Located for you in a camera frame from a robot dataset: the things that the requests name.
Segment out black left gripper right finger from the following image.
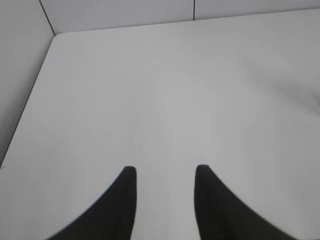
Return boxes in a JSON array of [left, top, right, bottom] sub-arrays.
[[194, 164, 292, 240]]

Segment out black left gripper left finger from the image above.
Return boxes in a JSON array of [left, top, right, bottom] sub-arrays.
[[50, 166, 137, 240]]

